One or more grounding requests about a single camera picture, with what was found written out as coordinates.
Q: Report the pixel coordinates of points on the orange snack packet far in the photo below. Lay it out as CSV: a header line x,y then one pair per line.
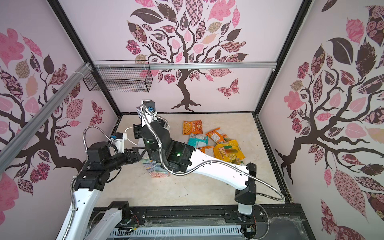
x,y
192,127

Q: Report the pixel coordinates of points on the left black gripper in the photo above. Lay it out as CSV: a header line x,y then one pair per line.
x,y
127,151

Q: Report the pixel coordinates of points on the aluminium rail back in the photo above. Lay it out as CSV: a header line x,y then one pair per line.
x,y
189,66

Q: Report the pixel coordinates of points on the aluminium rail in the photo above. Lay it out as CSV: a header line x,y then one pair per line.
x,y
11,150
189,66

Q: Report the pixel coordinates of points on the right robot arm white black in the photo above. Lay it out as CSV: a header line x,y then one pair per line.
x,y
179,159

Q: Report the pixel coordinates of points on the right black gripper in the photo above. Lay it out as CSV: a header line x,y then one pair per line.
x,y
141,132

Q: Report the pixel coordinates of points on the orange white snack packet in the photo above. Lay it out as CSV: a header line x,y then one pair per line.
x,y
218,136

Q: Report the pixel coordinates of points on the aluminium rail left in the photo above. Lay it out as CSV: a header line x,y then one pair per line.
x,y
11,150

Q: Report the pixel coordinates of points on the orange mango snack bag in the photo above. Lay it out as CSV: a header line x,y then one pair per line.
x,y
208,150

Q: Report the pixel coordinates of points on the yellow mango snack bag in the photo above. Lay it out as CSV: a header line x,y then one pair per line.
x,y
229,152

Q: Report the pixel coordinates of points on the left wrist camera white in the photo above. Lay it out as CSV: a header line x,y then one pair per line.
x,y
119,141

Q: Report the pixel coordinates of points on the patterned paper gift bag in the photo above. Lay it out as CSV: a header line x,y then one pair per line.
x,y
152,167

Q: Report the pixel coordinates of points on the white slotted cable duct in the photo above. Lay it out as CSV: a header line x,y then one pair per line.
x,y
194,231

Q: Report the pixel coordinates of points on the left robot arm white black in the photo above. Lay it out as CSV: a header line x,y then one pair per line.
x,y
87,187

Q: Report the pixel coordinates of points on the black wire basket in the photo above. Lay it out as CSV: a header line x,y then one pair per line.
x,y
120,78

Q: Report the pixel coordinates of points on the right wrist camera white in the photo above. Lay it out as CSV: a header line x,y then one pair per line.
x,y
149,104

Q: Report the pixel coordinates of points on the teal snack packet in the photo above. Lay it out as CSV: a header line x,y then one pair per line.
x,y
198,140

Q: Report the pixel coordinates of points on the black base frame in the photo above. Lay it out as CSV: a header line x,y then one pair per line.
x,y
267,222

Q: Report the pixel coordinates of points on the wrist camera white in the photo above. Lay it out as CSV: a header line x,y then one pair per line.
x,y
119,141
149,104

